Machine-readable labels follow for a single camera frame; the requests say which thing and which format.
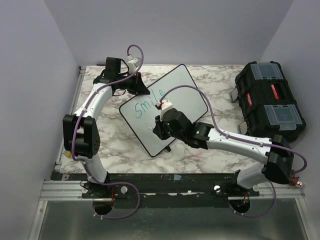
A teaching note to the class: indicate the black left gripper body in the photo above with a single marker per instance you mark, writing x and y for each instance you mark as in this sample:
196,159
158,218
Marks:
129,84

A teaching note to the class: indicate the black plastic toolbox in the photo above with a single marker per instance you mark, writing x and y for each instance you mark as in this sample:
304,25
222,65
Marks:
267,103

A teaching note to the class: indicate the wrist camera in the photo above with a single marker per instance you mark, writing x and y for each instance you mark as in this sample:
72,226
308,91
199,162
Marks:
133,63
164,106

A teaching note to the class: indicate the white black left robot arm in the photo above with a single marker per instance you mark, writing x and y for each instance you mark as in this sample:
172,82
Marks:
80,132

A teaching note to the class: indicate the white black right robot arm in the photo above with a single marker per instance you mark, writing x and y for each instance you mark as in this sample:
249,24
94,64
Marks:
273,156

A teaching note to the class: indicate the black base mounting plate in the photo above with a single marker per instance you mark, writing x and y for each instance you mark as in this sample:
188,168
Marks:
158,190

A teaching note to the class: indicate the aluminium rail left edge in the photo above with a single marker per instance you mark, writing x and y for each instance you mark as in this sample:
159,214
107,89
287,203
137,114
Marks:
59,158

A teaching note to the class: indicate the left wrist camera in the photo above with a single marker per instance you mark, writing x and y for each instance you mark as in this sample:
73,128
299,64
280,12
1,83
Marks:
133,63

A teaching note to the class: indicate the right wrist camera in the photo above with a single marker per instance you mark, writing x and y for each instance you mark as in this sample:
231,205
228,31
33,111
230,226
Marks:
164,106

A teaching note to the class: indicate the copper pipe fitting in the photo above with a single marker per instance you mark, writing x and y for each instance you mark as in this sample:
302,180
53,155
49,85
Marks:
295,181

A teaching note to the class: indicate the front aluminium rail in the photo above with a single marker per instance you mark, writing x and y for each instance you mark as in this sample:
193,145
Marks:
61,191

